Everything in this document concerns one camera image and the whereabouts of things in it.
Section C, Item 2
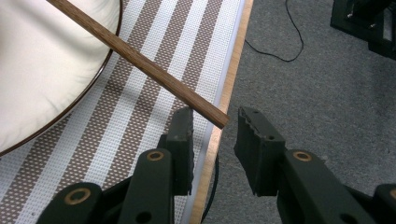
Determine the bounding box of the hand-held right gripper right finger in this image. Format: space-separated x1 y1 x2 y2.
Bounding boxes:
233 106 287 198

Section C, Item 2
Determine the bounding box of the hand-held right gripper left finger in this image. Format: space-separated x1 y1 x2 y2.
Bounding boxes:
158 106 194 197

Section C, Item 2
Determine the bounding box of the brown wooden chopstick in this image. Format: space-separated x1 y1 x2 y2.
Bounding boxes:
46 0 231 130

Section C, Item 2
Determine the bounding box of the white plate with dark rim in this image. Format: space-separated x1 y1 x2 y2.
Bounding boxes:
0 0 123 158

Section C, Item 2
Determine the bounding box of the brown white striped placemat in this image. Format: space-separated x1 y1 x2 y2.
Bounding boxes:
0 0 244 224

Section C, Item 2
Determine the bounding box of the blue-grey table mat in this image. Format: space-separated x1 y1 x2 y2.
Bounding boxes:
181 0 248 224

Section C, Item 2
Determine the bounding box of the black metal stand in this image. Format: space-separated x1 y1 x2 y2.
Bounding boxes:
330 0 396 61

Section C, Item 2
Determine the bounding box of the right hand-held gripper cable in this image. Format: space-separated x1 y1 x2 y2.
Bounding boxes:
200 153 219 224

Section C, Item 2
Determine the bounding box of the thin black floor cable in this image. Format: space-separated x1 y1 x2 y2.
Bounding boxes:
245 0 304 63

